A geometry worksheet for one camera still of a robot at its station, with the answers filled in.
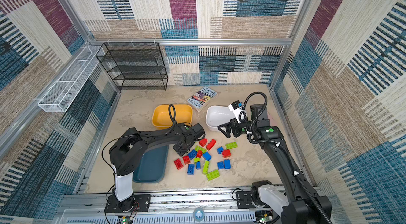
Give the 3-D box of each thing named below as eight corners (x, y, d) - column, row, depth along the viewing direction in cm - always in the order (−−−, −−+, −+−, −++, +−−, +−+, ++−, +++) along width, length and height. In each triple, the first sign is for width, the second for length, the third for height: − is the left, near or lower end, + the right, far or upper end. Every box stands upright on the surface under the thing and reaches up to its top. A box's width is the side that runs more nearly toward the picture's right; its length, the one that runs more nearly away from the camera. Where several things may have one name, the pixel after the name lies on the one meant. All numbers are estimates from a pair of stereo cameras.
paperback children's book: (187, 101, 114) (187, 98, 112) (205, 87, 123) (205, 84, 120) (199, 109, 109) (199, 107, 107) (216, 94, 118) (217, 92, 116)
